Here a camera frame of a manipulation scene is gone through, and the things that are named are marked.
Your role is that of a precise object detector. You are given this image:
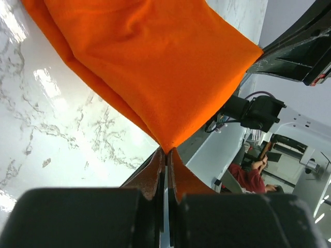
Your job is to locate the person in red shirt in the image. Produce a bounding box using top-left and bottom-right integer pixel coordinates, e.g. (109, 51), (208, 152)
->
(228, 159), (284, 193)

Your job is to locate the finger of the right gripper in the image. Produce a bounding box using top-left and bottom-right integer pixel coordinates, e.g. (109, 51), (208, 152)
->
(247, 0), (330, 86)

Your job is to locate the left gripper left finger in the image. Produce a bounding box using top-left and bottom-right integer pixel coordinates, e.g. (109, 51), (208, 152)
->
(1, 149), (166, 247)

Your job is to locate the orange t shirt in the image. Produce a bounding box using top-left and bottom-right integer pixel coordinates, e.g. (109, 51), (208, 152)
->
(23, 1), (263, 152)

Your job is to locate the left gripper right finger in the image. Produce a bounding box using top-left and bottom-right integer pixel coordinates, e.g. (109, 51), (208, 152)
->
(167, 149), (328, 247)

